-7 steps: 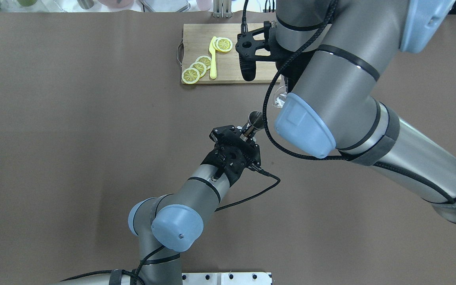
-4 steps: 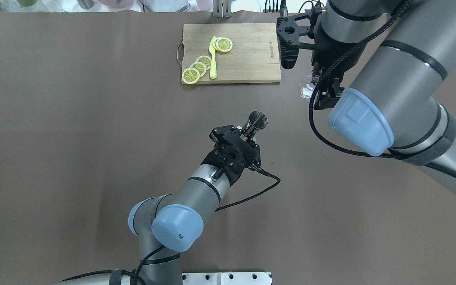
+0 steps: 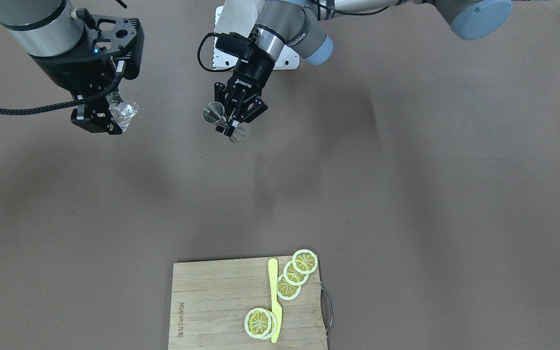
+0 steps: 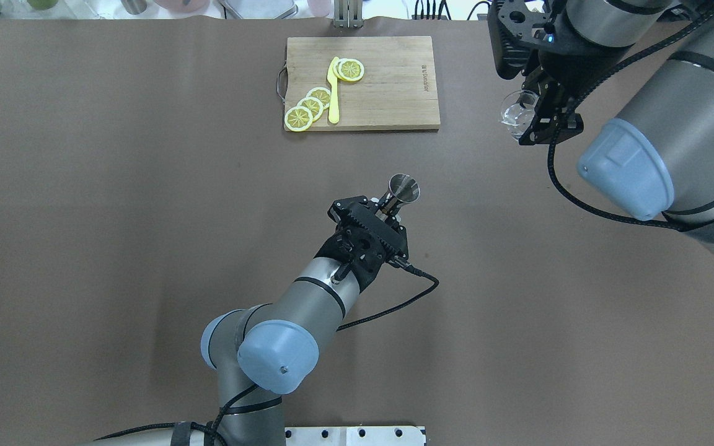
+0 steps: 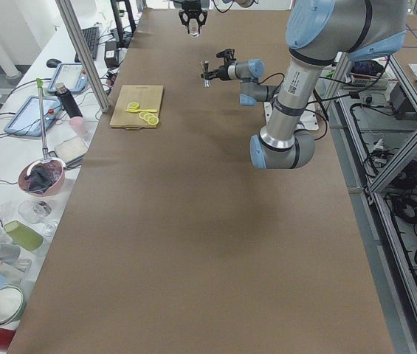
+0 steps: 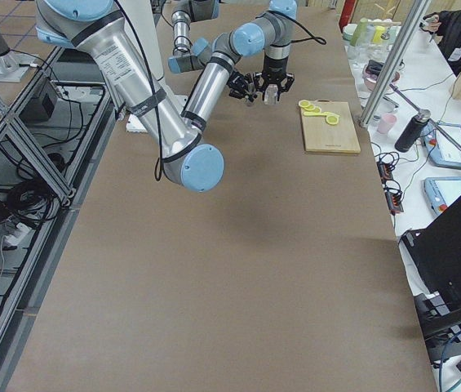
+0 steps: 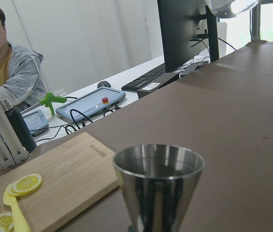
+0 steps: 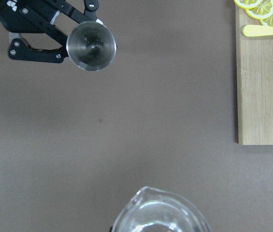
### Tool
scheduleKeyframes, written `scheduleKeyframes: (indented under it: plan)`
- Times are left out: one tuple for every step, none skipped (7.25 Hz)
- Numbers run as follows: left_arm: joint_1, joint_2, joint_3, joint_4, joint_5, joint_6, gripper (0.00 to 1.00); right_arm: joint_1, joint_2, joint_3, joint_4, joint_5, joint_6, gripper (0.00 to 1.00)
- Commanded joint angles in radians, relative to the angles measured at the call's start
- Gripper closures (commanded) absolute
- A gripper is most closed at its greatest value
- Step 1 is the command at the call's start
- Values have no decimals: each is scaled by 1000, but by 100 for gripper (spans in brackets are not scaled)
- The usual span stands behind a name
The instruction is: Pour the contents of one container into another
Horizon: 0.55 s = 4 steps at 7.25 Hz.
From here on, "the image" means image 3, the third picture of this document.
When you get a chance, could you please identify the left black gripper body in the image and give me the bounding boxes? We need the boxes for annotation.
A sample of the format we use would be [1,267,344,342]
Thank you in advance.
[215,33,275,105]

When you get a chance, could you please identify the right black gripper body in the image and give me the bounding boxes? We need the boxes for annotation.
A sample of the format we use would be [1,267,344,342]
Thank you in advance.
[30,17,144,105]

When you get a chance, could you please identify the steel double jigger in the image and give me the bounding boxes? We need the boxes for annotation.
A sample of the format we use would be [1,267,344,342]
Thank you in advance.
[203,102,246,143]

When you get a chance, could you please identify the clear glass measuring cup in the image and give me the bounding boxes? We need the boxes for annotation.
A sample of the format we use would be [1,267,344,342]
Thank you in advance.
[106,91,140,132]

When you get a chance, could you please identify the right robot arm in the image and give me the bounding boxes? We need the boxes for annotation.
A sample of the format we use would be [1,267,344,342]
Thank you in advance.
[0,0,144,135]

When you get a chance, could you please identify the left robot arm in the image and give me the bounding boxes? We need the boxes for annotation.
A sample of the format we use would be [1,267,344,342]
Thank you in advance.
[204,0,406,140]

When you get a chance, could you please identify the yellow plastic knife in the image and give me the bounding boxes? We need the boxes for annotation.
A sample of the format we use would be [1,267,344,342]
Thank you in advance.
[267,258,283,344]

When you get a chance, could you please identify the lemon slice middle of row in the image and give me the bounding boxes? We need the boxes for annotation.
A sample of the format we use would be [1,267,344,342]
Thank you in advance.
[282,261,309,286]

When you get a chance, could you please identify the bamboo cutting board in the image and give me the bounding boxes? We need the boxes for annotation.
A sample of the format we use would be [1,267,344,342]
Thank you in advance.
[168,257,330,350]

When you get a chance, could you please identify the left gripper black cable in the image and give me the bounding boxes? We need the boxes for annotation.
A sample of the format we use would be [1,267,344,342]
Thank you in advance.
[197,32,237,72]

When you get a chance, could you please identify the lemon slice near knife handle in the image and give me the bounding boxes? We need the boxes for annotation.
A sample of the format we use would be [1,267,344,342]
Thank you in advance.
[277,276,301,301]

